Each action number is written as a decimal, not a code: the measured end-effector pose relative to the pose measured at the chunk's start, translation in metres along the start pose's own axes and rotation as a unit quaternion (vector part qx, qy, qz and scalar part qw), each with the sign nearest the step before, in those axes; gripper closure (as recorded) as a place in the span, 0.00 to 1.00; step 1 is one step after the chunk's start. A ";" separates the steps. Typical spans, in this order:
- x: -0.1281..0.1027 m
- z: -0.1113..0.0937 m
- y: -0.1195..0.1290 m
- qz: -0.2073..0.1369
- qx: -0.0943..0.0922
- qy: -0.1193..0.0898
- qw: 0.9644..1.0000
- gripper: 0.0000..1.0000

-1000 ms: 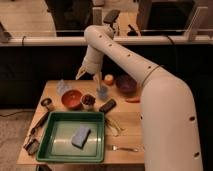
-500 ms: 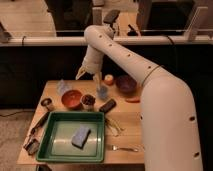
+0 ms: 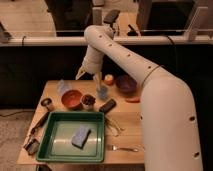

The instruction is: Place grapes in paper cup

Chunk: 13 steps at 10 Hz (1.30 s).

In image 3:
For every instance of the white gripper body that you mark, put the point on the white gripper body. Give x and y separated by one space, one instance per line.
93 60

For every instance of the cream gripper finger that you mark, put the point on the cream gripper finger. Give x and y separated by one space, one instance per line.
98 79
80 73

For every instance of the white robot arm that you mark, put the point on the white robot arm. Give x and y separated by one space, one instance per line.
170 135

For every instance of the dark purple grapes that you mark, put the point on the dark purple grapes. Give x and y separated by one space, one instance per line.
88 100

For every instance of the white paper cup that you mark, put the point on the white paper cup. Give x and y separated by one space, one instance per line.
87 107

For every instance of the red yellow apple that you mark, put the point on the red yellow apple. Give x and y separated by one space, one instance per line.
109 79

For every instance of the purple bowl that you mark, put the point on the purple bowl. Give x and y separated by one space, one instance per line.
126 84

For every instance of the red orange bowl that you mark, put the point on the red orange bowl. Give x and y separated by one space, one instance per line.
71 99

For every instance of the dark brown rectangular block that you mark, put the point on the dark brown rectangular block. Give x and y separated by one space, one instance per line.
107 106

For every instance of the orange carrot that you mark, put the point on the orange carrot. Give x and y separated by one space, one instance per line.
133 100

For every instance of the black office chair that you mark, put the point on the black office chair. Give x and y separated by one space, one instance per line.
111 17

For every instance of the blue sponge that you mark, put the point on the blue sponge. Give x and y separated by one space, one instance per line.
80 136

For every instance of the silver fork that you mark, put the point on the silver fork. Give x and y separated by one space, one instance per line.
116 148

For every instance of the green plastic tray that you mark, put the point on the green plastic tray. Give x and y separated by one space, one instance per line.
56 143

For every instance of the white horizontal rail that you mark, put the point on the white horizontal rail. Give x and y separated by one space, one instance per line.
133 40

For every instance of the black handled spatula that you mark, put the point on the black handled spatula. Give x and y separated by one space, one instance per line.
32 143

